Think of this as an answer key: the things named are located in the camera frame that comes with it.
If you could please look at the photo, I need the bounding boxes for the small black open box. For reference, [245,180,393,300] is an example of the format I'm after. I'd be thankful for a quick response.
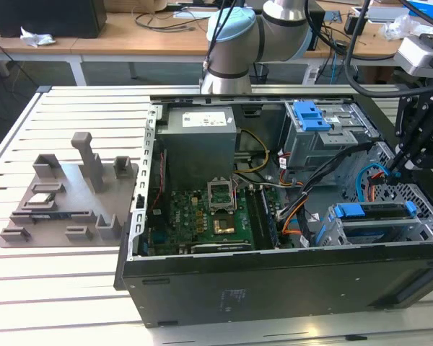
[344,14,368,36]

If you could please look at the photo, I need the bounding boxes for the black computer tower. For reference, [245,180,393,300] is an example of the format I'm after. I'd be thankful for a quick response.
[0,0,108,39]

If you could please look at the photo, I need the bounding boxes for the grey optical drive cage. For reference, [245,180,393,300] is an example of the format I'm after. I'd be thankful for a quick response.
[279,100,380,170]

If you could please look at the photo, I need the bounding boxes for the long wooden desk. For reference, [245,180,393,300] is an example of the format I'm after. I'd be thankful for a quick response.
[68,0,433,86]

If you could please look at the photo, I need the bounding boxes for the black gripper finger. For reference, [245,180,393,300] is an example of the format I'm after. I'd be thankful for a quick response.
[400,138,433,170]
[387,94,433,173]

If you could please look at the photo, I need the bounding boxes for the white power strip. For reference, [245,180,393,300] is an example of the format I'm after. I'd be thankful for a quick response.
[303,66,320,86]

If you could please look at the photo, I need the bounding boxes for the thin red wire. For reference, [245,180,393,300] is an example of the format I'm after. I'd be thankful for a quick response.
[149,149,167,212]

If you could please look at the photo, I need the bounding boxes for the black open PC case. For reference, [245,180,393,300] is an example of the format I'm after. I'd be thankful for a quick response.
[114,83,433,329]

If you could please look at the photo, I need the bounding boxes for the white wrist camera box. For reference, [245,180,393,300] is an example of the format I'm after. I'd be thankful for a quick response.
[393,34,433,77]

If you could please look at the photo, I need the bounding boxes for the crumpled white paper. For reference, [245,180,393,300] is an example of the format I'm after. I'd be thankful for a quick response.
[19,25,57,48]

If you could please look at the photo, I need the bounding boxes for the grey parts rack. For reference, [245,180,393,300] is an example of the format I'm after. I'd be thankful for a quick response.
[0,131,140,249]

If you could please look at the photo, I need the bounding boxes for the green motherboard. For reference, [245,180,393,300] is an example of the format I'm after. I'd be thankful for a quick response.
[136,174,288,255]

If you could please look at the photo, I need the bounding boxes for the orange flat wire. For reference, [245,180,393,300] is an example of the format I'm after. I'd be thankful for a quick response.
[281,212,302,237]

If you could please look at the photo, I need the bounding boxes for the thick black cable bundle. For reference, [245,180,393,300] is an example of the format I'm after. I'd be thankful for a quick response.
[281,143,372,248]

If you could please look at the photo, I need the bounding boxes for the orange power wire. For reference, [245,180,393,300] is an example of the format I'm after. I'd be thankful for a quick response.
[366,172,387,203]

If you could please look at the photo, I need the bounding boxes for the silver CPU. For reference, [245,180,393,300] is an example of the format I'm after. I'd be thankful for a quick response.
[27,192,57,209]

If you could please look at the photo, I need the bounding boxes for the yellow and black wires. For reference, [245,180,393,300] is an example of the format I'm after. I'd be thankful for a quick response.
[234,128,270,174]

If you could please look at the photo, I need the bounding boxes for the flat grey box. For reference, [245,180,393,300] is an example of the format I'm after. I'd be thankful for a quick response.
[367,6,411,23]

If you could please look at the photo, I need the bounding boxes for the metal socket cover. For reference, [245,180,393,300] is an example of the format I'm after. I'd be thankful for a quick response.
[207,176,237,213]

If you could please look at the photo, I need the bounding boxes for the blue cardboard box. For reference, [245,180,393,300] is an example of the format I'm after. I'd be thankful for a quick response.
[403,0,433,19]

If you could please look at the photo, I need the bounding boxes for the hard disk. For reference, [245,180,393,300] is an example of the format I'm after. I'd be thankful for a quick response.
[320,200,419,248]

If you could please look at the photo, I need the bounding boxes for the grey power supply unit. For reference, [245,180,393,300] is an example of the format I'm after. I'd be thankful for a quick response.
[155,106,238,177]

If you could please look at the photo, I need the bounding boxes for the blue data wire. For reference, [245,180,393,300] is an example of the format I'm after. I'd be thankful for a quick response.
[355,162,401,203]

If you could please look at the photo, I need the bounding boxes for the blue drive latch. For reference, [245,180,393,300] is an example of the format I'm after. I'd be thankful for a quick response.
[294,102,330,133]

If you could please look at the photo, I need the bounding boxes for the clear plastic bag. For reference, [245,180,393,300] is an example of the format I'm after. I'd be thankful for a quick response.
[378,14,425,40]

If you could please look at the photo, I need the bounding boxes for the black mesh waste bin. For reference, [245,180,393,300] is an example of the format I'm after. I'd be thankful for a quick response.
[252,63,271,86]

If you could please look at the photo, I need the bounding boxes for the black graphics card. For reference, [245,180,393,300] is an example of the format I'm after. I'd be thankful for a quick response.
[191,243,255,255]

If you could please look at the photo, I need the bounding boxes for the short wooden desk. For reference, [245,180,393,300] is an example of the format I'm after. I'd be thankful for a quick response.
[0,10,86,87]

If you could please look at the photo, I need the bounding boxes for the black RAM slot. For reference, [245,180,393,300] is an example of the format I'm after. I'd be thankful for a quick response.
[245,187,264,250]

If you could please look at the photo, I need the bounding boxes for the installed RAM stick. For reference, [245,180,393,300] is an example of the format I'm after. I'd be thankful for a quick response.
[259,187,279,248]

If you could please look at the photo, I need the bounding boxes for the grey metal disk bay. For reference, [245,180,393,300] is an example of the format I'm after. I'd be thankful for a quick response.
[312,201,433,249]

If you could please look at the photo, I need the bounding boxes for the CPU socket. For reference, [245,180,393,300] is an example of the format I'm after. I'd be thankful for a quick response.
[212,216,237,238]

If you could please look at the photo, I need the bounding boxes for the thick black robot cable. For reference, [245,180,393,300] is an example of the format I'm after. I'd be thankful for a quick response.
[344,0,419,99]

